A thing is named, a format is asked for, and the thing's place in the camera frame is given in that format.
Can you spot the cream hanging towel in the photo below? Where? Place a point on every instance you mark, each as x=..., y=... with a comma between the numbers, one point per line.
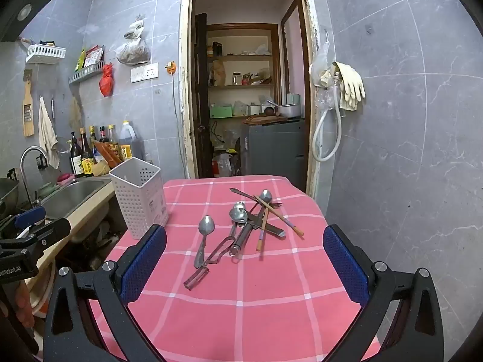
x=48, y=132

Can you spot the wooden cutting board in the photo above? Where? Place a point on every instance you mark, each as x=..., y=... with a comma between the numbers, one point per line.
x=264, y=120

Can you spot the metal spoon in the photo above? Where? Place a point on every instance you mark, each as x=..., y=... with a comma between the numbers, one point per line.
x=206, y=228
x=239, y=206
x=239, y=215
x=266, y=195

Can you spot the green box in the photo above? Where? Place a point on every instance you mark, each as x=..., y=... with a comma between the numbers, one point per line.
x=220, y=112

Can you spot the hanging metal utensil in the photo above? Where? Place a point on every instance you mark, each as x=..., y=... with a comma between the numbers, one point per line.
x=53, y=107

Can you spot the beige kitchen counter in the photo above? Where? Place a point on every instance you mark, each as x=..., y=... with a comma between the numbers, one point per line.
x=81, y=218

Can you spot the plastic bag of dried goods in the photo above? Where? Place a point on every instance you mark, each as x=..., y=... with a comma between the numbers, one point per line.
x=132, y=51

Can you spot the glass jar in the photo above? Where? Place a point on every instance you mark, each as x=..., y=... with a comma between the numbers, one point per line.
x=237, y=78

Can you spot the beige loofah sponge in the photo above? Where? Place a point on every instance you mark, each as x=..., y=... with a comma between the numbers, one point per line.
x=100, y=169

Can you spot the brown bottle yellow cap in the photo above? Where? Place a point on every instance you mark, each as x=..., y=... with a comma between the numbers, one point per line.
x=112, y=137

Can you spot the white wall socket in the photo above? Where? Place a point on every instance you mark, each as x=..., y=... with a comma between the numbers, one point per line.
x=151, y=71

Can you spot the large dark liquid jug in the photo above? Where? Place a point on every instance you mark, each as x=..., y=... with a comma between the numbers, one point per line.
x=130, y=141

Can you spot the green packet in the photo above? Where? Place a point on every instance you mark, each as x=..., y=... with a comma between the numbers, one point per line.
x=80, y=59

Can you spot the dark grey cabinet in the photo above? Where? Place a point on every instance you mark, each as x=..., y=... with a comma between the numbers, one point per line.
x=271, y=147

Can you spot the wooden door frame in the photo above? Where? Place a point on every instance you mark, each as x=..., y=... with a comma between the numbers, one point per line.
x=185, y=94

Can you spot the steel sink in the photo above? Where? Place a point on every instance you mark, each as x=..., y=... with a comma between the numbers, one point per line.
x=73, y=192

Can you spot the white wall basket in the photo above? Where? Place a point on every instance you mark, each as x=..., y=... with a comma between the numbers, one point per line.
x=45, y=53

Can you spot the orange packet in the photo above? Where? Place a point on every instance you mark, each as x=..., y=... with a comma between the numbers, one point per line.
x=107, y=154

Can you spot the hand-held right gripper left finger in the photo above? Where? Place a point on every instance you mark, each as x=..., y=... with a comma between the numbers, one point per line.
x=145, y=264

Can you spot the dark bottle red cap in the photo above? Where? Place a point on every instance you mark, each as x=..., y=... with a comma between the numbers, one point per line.
x=103, y=135

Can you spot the metal faucet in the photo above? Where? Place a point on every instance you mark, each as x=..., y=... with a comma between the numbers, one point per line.
x=27, y=158

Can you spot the red plastic bag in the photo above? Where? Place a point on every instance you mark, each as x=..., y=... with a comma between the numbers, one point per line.
x=106, y=81

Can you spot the orange plug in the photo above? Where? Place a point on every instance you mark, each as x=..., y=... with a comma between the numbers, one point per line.
x=170, y=68

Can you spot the white plastic bag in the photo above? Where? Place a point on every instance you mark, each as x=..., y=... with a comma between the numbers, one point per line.
x=224, y=164

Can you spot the clear plastic bag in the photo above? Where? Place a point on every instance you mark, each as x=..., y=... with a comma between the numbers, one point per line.
x=319, y=69

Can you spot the person's left hand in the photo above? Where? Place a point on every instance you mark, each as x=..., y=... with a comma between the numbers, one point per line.
x=22, y=305

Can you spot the red packet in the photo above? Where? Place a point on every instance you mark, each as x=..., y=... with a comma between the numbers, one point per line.
x=94, y=55

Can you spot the wooden grater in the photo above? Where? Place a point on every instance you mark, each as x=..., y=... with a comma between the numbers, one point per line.
x=27, y=109

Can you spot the white wall switch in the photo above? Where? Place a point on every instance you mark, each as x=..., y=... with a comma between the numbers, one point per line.
x=137, y=74

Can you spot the tall bottle yellow cap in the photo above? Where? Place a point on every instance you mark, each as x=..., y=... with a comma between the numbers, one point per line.
x=92, y=135

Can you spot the wooden shelf unit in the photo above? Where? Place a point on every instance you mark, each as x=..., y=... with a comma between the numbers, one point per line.
x=245, y=56

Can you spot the small kitchen knife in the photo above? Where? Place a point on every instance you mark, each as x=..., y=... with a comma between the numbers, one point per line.
x=272, y=228

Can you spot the metal pot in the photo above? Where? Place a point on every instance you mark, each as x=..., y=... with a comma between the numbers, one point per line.
x=288, y=110

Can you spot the dark metal fork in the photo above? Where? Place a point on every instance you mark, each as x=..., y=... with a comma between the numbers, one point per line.
x=245, y=195

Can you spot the blue and white bag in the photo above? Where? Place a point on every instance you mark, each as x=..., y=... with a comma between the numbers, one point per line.
x=97, y=154

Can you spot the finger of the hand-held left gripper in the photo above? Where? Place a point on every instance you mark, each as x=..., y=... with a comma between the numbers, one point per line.
x=29, y=215
x=53, y=228

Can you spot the soy sauce bottle yellow label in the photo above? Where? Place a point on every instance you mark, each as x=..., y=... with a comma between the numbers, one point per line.
x=87, y=163

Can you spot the cream rubber gloves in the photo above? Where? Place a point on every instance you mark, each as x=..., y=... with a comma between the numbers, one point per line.
x=349, y=85

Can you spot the grey wall basket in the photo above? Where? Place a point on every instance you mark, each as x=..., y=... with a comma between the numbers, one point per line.
x=85, y=74

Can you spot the dark brown door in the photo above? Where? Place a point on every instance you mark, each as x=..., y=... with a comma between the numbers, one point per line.
x=200, y=94

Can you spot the black range hood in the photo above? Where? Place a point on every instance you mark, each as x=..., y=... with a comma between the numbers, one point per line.
x=22, y=3

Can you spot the pink soap dish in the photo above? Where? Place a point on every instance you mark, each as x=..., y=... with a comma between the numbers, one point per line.
x=66, y=178

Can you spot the dark pump bottle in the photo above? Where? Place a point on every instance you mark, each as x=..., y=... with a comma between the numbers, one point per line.
x=76, y=158

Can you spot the pink checked tablecloth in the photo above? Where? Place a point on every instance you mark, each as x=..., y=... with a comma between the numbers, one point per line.
x=245, y=301

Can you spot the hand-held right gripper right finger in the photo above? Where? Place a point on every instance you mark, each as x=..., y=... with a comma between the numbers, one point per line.
x=345, y=264

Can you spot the white perforated utensil holder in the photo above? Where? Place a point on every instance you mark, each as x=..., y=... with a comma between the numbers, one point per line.
x=139, y=196

